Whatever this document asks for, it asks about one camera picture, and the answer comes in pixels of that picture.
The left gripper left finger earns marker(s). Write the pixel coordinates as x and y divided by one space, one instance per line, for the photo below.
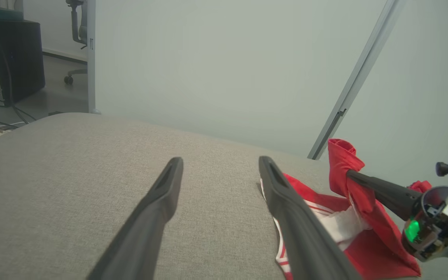
146 233

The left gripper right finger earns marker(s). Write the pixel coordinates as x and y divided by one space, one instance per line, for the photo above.
305 241

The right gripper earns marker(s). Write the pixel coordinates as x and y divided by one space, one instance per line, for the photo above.
430 233

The red Bulls jersey white sleeves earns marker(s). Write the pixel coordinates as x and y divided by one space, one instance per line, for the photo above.
379 249

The red shorts white band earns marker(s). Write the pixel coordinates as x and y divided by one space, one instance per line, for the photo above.
421 186

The black computer tower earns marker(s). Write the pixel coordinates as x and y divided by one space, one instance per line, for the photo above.
18 58

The black office chair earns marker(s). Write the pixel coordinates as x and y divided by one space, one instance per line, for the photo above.
75 23

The grey aluminium wall profile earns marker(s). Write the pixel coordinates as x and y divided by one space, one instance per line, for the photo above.
356 77

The grey partition edge post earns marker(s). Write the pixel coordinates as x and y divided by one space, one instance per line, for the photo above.
91 58

